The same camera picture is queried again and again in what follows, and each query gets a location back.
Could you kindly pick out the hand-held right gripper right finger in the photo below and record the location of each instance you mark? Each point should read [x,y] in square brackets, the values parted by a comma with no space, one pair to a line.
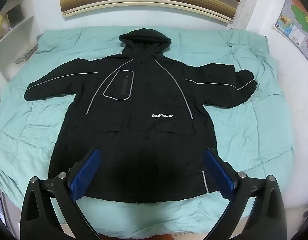
[219,173]

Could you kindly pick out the white shelf unit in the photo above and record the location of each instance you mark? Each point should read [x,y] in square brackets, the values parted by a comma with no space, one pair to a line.
[18,30]

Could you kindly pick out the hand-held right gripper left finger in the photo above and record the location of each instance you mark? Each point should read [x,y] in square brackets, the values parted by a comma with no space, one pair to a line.
[86,173]

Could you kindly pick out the black hooded jacket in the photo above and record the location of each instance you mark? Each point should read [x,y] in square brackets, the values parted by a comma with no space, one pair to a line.
[144,100]

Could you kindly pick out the colourful wall map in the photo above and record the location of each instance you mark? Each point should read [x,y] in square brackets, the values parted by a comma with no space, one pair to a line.
[299,25]

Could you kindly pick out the teal quilted comforter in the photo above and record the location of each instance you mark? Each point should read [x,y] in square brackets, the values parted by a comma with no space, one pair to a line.
[256,130]

